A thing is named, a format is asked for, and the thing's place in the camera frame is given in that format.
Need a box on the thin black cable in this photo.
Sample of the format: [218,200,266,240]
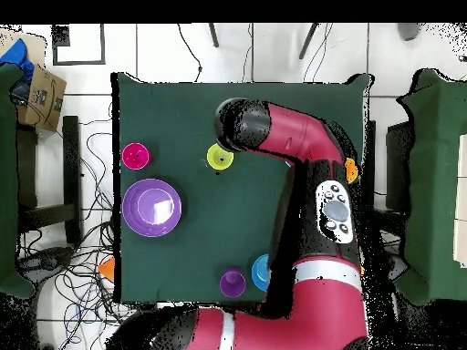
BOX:
[177,23,203,83]

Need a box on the yellow-green cup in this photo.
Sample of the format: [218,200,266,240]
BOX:
[206,142,234,171]

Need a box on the black stand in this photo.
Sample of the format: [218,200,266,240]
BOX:
[16,115,83,245]

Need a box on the grey floor device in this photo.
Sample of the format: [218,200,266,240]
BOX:
[17,247,74,282]
[386,254,410,285]

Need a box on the blue cloth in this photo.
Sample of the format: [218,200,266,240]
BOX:
[0,37,36,83]

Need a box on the person's foot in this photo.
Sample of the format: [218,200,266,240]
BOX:
[397,23,420,42]

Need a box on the black chair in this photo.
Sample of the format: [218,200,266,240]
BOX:
[385,121,415,212]

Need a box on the orange cup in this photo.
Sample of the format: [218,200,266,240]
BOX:
[344,157,359,184]

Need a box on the blue bowl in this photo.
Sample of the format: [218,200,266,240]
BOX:
[251,253,271,292]

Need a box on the dark green tablecloth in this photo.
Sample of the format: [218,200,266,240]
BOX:
[110,71,375,304]

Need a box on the tangle of black cables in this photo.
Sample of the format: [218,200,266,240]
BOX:
[54,119,147,350]

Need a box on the purple cup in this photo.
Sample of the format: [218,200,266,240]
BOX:
[219,267,247,299]

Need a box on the black floor frame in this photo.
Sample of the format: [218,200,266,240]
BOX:
[51,23,107,67]

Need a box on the printed cardboard box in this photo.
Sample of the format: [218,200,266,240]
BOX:
[16,65,67,133]

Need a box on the purple bowl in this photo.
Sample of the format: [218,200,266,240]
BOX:
[121,178,182,239]

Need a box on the white box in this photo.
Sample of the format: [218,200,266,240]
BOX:
[451,132,467,269]

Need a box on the green cloth covered table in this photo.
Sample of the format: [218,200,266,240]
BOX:
[0,63,37,300]
[395,67,467,307]

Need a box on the pink cup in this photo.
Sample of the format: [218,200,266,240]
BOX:
[121,142,151,171]

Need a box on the orange bowl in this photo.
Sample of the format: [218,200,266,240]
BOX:
[97,254,116,283]

